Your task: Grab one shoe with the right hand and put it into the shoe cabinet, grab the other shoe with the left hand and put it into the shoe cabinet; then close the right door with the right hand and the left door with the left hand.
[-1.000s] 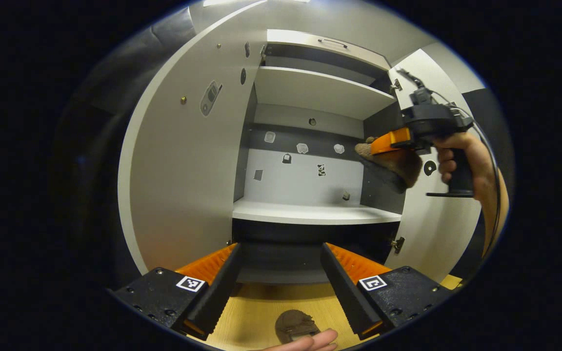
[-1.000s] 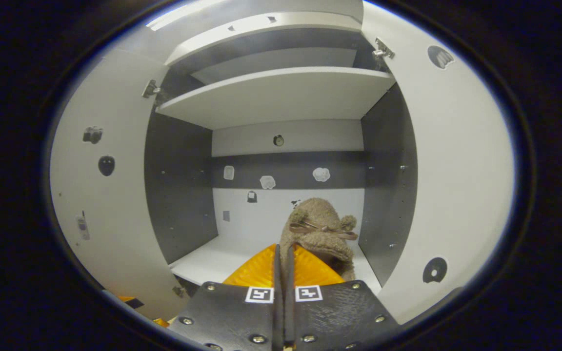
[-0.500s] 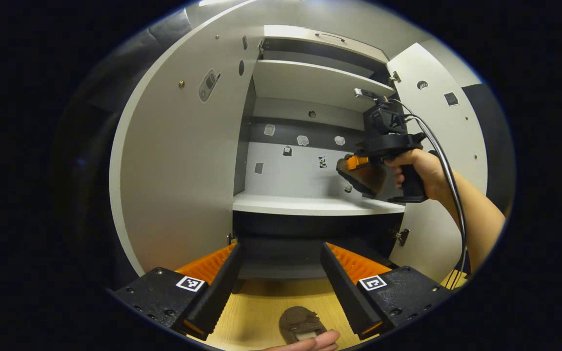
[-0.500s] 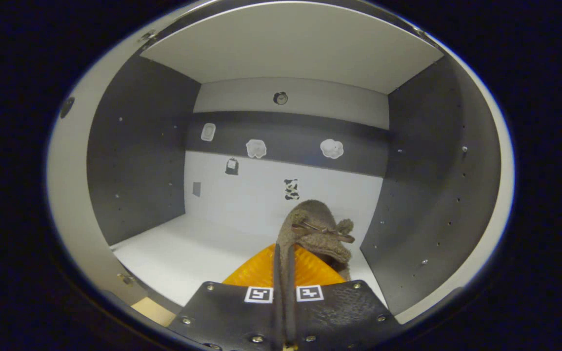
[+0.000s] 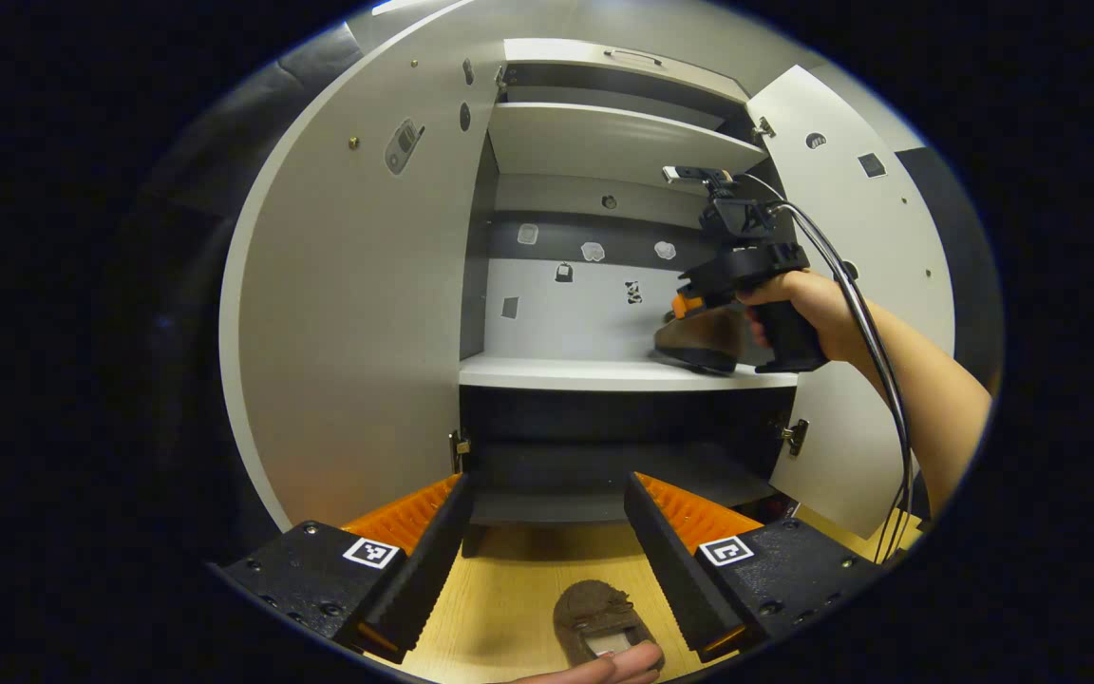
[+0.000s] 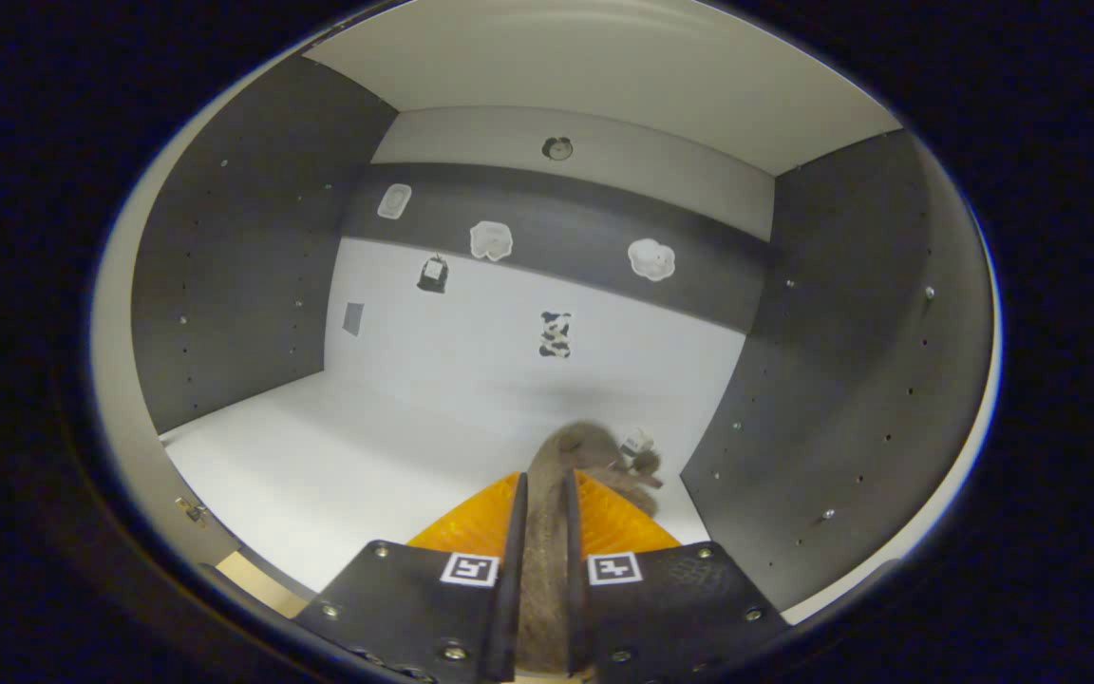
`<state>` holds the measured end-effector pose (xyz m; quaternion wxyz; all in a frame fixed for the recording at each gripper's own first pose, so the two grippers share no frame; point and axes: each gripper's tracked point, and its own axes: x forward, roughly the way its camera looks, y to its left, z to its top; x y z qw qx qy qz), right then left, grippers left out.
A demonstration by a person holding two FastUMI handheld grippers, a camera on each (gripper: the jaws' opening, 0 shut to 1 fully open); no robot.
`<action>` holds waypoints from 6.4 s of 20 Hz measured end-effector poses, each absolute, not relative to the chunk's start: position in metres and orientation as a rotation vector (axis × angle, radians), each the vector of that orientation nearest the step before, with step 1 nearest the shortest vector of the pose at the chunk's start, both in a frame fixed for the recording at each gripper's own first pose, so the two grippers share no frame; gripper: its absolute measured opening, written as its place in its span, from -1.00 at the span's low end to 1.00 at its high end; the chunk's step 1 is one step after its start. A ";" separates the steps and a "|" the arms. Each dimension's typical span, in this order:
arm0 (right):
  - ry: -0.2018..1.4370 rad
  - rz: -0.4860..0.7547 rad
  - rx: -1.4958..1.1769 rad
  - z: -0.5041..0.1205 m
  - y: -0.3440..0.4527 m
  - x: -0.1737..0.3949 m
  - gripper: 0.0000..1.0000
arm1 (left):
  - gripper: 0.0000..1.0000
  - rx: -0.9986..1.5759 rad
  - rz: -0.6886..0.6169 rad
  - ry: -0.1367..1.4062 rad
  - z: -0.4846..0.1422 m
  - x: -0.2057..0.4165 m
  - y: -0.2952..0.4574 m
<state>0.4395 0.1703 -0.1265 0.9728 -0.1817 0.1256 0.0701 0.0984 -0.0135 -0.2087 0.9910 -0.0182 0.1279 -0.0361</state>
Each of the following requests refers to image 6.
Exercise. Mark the brown fuzzy shoe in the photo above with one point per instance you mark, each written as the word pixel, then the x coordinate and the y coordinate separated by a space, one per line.
pixel 547 532

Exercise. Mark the beige grey shoe cabinet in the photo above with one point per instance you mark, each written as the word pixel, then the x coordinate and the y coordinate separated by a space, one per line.
pixel 253 237

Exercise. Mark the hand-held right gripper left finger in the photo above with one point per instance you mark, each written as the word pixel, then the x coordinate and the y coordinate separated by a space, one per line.
pixel 395 608

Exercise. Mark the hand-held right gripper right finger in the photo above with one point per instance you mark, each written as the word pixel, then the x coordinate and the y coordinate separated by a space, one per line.
pixel 680 608

